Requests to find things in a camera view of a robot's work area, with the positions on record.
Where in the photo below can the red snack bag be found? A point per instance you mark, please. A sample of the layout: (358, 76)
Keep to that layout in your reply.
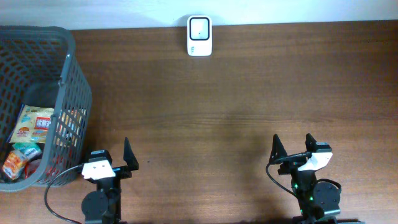
(31, 167)

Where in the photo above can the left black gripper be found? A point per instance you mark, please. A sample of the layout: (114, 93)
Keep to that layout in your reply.
(122, 173)

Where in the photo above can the grey plastic basket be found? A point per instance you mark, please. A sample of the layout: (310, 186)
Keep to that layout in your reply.
(39, 68)

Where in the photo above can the orange tissue pack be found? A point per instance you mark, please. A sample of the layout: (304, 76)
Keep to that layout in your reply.
(14, 164)

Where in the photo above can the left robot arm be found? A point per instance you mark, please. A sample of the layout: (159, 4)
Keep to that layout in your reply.
(103, 206)

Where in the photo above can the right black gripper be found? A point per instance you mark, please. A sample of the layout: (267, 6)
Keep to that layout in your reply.
(281, 152)

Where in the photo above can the yellow snack bag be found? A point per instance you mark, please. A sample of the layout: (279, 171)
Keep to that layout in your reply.
(32, 125)

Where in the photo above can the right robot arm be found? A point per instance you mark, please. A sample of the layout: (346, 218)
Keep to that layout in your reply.
(318, 199)

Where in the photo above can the green tissue pack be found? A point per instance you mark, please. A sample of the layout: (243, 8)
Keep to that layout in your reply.
(29, 149)

